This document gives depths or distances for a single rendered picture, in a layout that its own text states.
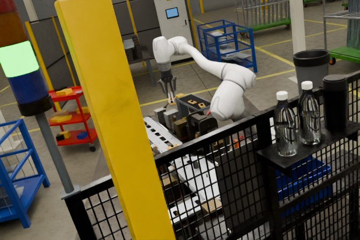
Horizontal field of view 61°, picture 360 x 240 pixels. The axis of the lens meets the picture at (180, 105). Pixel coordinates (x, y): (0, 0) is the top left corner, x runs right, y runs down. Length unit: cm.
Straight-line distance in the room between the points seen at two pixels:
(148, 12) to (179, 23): 119
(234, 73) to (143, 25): 805
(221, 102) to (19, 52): 111
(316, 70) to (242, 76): 316
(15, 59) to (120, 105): 23
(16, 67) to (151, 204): 44
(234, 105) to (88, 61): 111
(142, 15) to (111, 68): 898
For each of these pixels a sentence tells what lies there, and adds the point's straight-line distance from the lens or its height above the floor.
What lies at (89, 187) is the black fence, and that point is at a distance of 86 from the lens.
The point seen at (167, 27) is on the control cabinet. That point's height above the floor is 107.
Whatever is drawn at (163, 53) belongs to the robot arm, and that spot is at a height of 162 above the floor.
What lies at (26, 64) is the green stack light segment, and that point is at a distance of 73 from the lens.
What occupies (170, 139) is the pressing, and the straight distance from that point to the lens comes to 222.
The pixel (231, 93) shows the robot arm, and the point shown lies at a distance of 163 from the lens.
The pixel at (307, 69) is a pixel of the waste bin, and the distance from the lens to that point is 477.
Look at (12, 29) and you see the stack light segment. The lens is 72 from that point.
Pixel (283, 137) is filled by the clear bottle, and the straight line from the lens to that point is 98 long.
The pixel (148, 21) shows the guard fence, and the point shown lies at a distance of 963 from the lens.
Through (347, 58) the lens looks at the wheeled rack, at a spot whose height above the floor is 26.
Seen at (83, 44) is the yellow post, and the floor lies 191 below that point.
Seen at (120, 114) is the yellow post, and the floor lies 175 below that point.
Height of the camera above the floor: 197
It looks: 20 degrees down
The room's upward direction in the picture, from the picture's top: 12 degrees counter-clockwise
